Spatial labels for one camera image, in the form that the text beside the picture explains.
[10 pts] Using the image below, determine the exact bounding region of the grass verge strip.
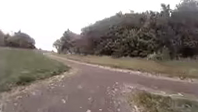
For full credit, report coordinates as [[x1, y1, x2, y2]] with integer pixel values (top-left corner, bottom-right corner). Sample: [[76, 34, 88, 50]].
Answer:
[[54, 50, 198, 81]]

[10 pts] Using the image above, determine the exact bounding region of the wood of dark trees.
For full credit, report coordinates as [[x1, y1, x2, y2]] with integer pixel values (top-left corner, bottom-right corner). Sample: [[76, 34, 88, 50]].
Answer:
[[52, 0, 198, 65]]

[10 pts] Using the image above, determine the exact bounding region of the green grass field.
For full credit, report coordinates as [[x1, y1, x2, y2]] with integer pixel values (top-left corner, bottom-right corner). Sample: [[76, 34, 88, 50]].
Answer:
[[0, 46, 71, 103]]

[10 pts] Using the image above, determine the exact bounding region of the clump of distant trees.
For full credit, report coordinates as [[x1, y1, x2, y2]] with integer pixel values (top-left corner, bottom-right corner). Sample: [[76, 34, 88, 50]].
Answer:
[[0, 23, 39, 51]]

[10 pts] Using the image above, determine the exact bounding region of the grass patch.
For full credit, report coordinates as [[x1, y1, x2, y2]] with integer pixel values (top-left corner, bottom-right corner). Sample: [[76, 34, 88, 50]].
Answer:
[[126, 89, 198, 112]]

